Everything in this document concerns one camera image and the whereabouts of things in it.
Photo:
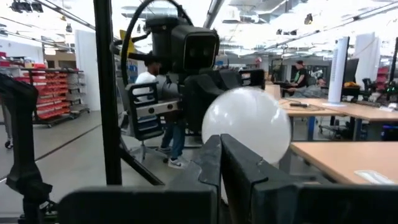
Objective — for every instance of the black metal rig frame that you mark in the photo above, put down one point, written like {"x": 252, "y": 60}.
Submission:
{"x": 107, "y": 93}

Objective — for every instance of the person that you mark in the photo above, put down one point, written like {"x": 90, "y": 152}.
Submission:
{"x": 177, "y": 140}
{"x": 308, "y": 90}
{"x": 301, "y": 76}

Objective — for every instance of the long wooden background desk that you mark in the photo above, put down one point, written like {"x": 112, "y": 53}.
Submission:
{"x": 351, "y": 110}

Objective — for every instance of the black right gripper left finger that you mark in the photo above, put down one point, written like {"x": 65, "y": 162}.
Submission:
{"x": 174, "y": 202}

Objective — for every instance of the orange wooden desk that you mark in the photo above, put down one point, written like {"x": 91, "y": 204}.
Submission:
{"x": 342, "y": 158}

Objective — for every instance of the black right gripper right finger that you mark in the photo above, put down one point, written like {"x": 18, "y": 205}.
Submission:
{"x": 295, "y": 205}

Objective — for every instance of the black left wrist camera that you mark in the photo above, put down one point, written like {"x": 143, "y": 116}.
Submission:
{"x": 199, "y": 49}

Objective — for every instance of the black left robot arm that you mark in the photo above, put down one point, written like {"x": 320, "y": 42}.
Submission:
{"x": 160, "y": 37}

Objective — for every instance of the white round lightbulb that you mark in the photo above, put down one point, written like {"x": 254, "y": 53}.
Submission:
{"x": 248, "y": 118}

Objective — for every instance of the red bin storage rack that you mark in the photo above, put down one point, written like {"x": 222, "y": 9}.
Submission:
{"x": 51, "y": 93}

